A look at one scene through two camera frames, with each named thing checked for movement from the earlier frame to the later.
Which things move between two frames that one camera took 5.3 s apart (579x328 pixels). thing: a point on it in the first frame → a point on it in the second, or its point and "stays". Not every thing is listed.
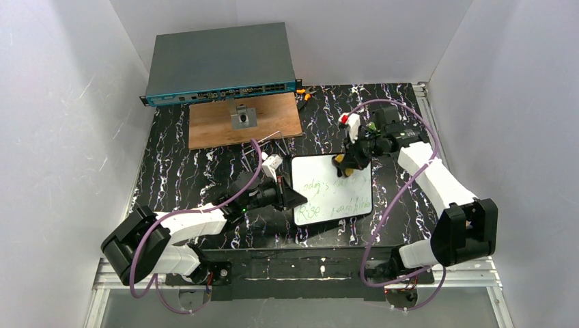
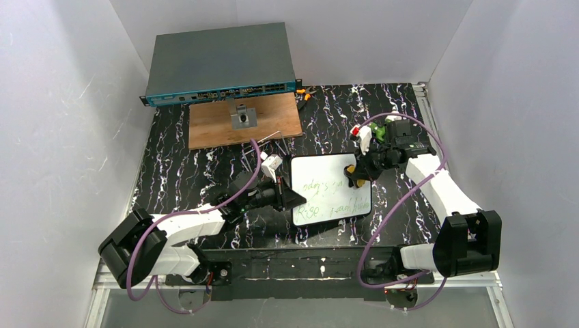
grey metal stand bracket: x=242 y=116 stays
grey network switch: x=220 y=63 stays
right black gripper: x=354 y=154 → x=366 y=165
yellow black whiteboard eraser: x=339 y=158 → x=348 y=171
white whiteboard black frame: x=330 y=197 stays
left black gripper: x=280 y=195 stays
